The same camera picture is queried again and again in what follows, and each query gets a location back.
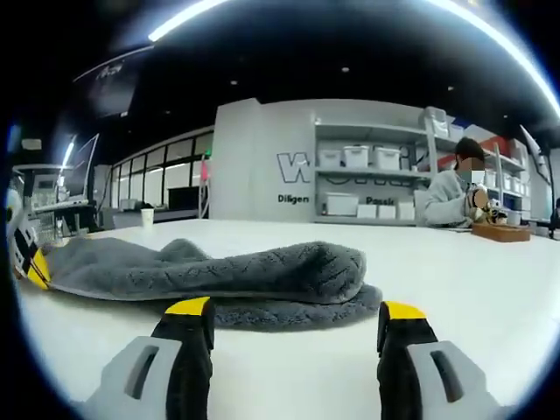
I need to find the grey towel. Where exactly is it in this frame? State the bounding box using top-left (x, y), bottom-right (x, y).
top-left (41, 238), bottom-right (384, 334)

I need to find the desk monitor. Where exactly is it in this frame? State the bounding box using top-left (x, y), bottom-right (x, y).
top-left (56, 133), bottom-right (101, 207)

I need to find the ceiling mounted screen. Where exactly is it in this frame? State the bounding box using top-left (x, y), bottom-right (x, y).
top-left (72, 45), bottom-right (141, 120)

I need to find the wooden tray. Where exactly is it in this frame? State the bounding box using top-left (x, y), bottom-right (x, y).
top-left (471, 222), bottom-right (532, 243)

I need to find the grey metal shelf rack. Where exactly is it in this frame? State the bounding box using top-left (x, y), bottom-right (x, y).
top-left (311, 106), bottom-right (533, 228)

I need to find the group of white storage boxes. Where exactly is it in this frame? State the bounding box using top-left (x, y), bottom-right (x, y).
top-left (317, 107), bottom-right (531, 221)

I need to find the ceiling light strip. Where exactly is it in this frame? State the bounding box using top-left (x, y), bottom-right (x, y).
top-left (147, 0), bottom-right (231, 44)
top-left (419, 0), bottom-right (559, 113)

